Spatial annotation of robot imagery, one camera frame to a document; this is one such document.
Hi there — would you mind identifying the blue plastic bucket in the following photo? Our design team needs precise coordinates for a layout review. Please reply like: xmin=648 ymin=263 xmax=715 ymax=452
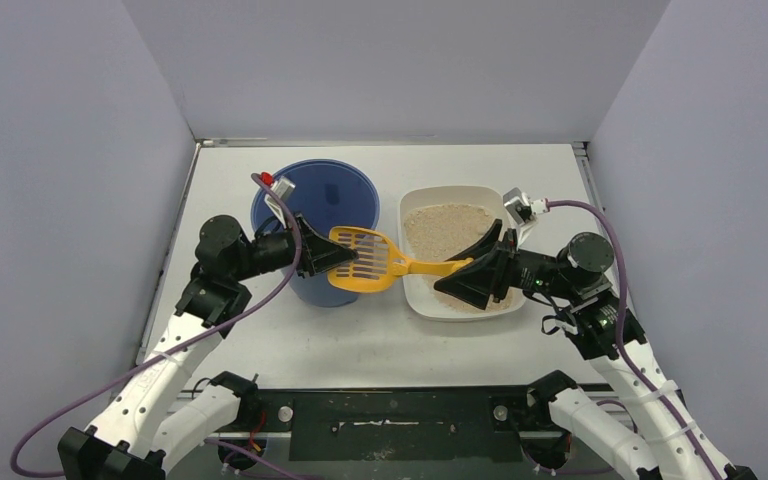
xmin=273 ymin=159 xmax=380 ymax=308

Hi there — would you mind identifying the white plastic litter tray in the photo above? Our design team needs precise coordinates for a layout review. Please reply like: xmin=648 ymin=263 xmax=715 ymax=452
xmin=397 ymin=186 xmax=525 ymax=322

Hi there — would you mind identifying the yellow slotted litter scoop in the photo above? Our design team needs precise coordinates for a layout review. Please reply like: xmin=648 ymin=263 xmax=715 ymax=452
xmin=327 ymin=226 xmax=473 ymax=294

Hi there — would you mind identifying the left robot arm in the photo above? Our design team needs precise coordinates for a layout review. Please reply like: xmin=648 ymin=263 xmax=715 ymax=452
xmin=57 ymin=214 xmax=358 ymax=479

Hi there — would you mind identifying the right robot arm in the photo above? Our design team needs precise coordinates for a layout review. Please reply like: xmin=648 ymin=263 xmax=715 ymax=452
xmin=434 ymin=221 xmax=755 ymax=479

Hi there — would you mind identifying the beige cat litter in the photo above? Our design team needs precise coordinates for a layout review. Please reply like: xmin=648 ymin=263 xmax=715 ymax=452
xmin=403 ymin=203 xmax=513 ymax=315

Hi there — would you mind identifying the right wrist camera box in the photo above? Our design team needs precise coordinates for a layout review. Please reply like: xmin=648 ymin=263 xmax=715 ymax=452
xmin=502 ymin=188 xmax=549 ymax=248

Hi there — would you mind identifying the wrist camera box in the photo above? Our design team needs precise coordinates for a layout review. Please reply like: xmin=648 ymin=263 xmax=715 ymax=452
xmin=502 ymin=188 xmax=549 ymax=248
xmin=259 ymin=172 xmax=296 ymax=202

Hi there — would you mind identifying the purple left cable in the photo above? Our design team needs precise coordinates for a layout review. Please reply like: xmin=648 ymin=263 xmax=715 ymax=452
xmin=10 ymin=173 xmax=304 ymax=480

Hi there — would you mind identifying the purple cable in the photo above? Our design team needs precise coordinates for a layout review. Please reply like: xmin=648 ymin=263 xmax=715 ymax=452
xmin=546 ymin=198 xmax=723 ymax=480
xmin=10 ymin=173 xmax=304 ymax=480

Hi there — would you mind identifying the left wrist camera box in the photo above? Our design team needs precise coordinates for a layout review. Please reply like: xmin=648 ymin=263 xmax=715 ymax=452
xmin=259 ymin=172 xmax=296 ymax=202

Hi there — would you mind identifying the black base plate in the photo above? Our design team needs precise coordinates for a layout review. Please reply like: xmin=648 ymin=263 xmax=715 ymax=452
xmin=251 ymin=387 xmax=591 ymax=464

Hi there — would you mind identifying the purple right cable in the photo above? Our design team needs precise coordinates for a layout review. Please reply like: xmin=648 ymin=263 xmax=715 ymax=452
xmin=546 ymin=198 xmax=723 ymax=480

